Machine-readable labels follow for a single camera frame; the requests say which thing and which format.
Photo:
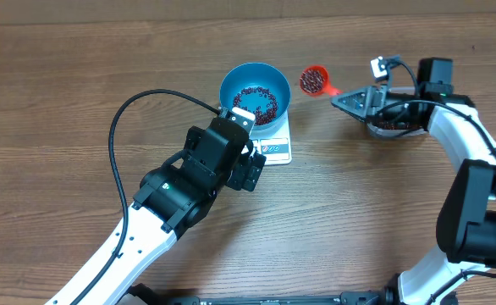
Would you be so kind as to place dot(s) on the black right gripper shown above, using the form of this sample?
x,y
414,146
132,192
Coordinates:
x,y
371,102

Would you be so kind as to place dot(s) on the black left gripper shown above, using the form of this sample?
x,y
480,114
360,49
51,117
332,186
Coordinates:
x,y
253,171

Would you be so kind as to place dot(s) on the red scoop with blue handle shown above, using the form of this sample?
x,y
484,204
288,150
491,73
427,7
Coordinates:
x,y
315,81

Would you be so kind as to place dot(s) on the red adzuki beans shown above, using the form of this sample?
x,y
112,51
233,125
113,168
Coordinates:
x,y
265,92

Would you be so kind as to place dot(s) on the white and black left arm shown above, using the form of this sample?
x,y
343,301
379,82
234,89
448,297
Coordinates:
x,y
172,198

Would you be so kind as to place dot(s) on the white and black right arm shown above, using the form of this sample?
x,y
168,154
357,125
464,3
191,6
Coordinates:
x,y
466,224

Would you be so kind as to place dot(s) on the white digital kitchen scale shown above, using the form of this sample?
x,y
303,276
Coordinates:
x,y
273,141

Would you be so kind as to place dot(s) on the blue plastic bowl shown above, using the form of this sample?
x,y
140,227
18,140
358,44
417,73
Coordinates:
x,y
258,88

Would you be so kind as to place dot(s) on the clear plastic food container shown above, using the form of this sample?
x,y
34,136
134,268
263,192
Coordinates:
x,y
401,132

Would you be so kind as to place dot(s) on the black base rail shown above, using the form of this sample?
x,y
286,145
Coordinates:
x,y
143,295

